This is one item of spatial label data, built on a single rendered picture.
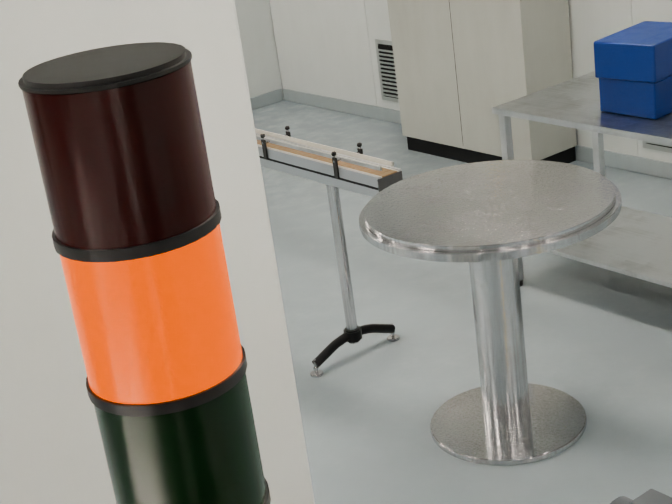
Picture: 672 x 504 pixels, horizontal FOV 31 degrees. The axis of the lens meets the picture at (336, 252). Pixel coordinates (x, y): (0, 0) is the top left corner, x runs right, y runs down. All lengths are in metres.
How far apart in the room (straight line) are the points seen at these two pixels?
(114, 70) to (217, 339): 0.09
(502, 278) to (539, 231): 0.42
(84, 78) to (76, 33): 1.58
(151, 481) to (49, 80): 0.13
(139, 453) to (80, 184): 0.09
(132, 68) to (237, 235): 1.78
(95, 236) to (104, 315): 0.02
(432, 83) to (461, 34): 0.47
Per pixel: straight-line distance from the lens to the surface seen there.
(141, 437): 0.38
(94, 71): 0.35
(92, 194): 0.35
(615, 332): 5.53
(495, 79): 7.54
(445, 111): 7.95
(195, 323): 0.37
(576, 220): 4.20
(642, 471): 4.54
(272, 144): 5.50
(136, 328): 0.36
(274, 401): 2.26
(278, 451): 2.31
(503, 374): 4.65
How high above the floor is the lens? 2.42
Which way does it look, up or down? 21 degrees down
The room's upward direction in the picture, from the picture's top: 8 degrees counter-clockwise
